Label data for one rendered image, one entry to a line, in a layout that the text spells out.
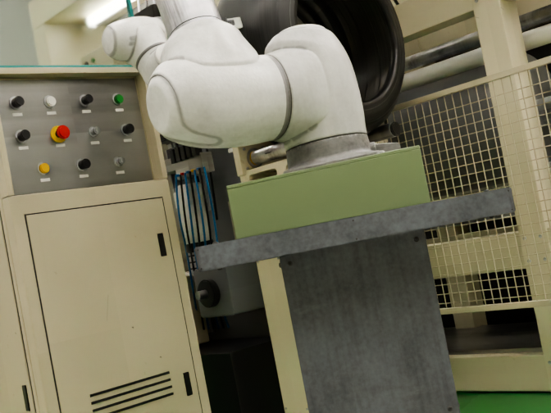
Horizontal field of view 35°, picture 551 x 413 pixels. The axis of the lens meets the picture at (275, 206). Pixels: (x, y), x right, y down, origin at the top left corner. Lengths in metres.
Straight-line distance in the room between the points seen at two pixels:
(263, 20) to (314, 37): 0.86
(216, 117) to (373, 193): 0.29
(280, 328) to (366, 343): 1.32
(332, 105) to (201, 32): 0.26
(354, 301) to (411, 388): 0.17
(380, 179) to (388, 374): 0.33
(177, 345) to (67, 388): 0.39
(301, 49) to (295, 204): 0.30
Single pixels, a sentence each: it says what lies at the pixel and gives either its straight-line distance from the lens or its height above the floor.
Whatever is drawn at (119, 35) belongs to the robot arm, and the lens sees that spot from 2.17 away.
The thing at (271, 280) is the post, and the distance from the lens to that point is 2.78.
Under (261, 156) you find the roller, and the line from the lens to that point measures 2.62.
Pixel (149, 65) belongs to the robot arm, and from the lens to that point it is 2.13.
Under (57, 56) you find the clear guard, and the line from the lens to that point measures 2.75.
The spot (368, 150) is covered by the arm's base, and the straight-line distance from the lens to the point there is 1.56.
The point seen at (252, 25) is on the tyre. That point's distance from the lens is 2.43.
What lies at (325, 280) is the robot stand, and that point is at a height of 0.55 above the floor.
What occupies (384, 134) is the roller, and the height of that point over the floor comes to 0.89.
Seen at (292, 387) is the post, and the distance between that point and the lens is 2.81.
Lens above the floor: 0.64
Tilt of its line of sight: 2 degrees up
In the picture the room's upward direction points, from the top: 11 degrees counter-clockwise
